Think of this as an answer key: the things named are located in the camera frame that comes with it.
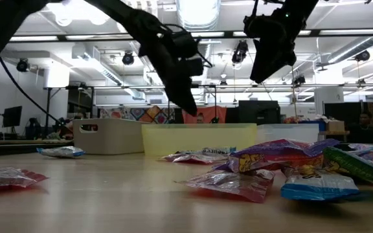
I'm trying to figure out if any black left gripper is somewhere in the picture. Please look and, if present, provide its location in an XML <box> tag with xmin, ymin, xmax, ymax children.
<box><xmin>126</xmin><ymin>9</ymin><xmax>198</xmax><ymax>117</ymax></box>

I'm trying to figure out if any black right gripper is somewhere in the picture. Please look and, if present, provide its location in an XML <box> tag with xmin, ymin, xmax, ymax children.
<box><xmin>250</xmin><ymin>8</ymin><xmax>306</xmax><ymax>84</ymax></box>

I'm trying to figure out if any purple sour candy bag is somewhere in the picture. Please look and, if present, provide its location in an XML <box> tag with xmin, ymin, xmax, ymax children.
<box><xmin>212</xmin><ymin>138</ymin><xmax>340</xmax><ymax>174</ymax></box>

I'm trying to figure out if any green sour candy bag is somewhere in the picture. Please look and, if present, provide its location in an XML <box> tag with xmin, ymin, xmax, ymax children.
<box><xmin>322</xmin><ymin>146</ymin><xmax>373</xmax><ymax>190</ymax></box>

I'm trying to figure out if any red candy bar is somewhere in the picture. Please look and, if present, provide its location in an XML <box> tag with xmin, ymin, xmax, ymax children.
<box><xmin>0</xmin><ymin>168</ymin><xmax>50</xmax><ymax>191</ymax></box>

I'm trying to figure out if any black ceiling spotlight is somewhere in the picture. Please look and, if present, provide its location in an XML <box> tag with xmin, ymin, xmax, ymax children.
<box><xmin>292</xmin><ymin>74</ymin><xmax>306</xmax><ymax>87</ymax></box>
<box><xmin>16</xmin><ymin>58</ymin><xmax>30</xmax><ymax>72</ymax></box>
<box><xmin>231</xmin><ymin>40</ymin><xmax>249</xmax><ymax>65</ymax></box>
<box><xmin>354</xmin><ymin>50</ymin><xmax>371</xmax><ymax>62</ymax></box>
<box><xmin>121</xmin><ymin>51</ymin><xmax>135</xmax><ymax>66</ymax></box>

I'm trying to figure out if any orange cloth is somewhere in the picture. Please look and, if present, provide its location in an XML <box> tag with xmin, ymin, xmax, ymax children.
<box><xmin>182</xmin><ymin>105</ymin><xmax>228</xmax><ymax>124</ymax></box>

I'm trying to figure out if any yellow plastic bin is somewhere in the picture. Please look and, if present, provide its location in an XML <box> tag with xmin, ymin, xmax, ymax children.
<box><xmin>141</xmin><ymin>122</ymin><xmax>258</xmax><ymax>160</ymax></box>

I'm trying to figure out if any colourful patterned quilt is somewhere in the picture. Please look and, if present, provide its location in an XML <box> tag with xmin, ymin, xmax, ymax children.
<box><xmin>99</xmin><ymin>105</ymin><xmax>176</xmax><ymax>125</ymax></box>

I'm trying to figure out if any large black screen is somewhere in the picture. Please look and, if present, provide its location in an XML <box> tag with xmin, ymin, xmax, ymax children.
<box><xmin>238</xmin><ymin>100</ymin><xmax>281</xmax><ymax>126</ymax></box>

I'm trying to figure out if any black lighting truss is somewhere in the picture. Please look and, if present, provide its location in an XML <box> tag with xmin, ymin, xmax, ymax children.
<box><xmin>43</xmin><ymin>83</ymin><xmax>373</xmax><ymax>90</ymax></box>

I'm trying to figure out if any white pillar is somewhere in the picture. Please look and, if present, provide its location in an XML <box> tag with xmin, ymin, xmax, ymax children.
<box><xmin>314</xmin><ymin>86</ymin><xmax>345</xmax><ymax>115</ymax></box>

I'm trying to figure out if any clear plastic bin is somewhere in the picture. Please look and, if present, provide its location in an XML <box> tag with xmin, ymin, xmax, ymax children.
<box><xmin>256</xmin><ymin>123</ymin><xmax>321</xmax><ymax>146</ymax></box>

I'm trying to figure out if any blue tub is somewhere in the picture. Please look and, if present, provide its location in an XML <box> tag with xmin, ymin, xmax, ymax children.
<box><xmin>298</xmin><ymin>120</ymin><xmax>327</xmax><ymax>132</ymax></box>

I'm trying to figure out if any grey plastic bin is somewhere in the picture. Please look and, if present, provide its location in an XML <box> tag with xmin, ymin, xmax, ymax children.
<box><xmin>72</xmin><ymin>117</ymin><xmax>152</xmax><ymax>155</ymax></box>

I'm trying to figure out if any cardboard box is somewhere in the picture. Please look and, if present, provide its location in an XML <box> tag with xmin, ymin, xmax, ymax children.
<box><xmin>326</xmin><ymin>120</ymin><xmax>345</xmax><ymax>132</ymax></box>

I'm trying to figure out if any small black monitor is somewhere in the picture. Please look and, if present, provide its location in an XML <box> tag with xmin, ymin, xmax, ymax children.
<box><xmin>2</xmin><ymin>105</ymin><xmax>23</xmax><ymax>128</ymax></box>

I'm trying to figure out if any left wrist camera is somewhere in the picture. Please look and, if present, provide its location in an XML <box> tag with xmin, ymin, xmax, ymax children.
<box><xmin>170</xmin><ymin>29</ymin><xmax>205</xmax><ymax>78</ymax></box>

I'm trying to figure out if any black overhead frame bar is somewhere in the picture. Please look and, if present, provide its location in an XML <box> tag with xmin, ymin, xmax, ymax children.
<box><xmin>0</xmin><ymin>28</ymin><xmax>373</xmax><ymax>43</ymax></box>

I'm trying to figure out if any wide silver ceiling duct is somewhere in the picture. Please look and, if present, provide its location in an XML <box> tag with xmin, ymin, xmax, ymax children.
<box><xmin>175</xmin><ymin>0</ymin><xmax>222</xmax><ymax>32</ymax></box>

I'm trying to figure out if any white rectangular air duct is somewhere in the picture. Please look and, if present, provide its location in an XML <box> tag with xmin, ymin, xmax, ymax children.
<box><xmin>71</xmin><ymin>43</ymin><xmax>147</xmax><ymax>101</ymax></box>

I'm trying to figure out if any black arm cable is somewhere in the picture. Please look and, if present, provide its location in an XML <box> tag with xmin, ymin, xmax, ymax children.
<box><xmin>0</xmin><ymin>56</ymin><xmax>74</xmax><ymax>130</ymax></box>

